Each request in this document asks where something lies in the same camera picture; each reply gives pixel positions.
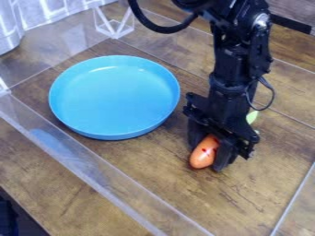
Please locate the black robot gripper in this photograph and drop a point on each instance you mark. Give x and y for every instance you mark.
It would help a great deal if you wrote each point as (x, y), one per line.
(224, 108)

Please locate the orange toy carrot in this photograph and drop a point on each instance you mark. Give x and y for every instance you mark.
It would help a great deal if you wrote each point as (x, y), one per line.
(203, 154)

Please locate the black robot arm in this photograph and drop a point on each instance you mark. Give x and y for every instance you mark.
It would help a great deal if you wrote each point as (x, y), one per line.
(240, 25)

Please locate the blue round tray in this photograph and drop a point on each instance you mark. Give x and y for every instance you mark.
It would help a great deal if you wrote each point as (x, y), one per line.
(113, 97)

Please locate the black bar at back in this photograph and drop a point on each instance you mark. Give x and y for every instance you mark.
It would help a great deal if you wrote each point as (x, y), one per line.
(291, 24)

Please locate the white grey checked curtain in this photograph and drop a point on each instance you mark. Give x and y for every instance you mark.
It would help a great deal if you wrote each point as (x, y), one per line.
(21, 15)

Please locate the clear acrylic enclosure wall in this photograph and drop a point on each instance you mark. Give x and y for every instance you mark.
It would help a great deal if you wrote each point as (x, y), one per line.
(130, 188)

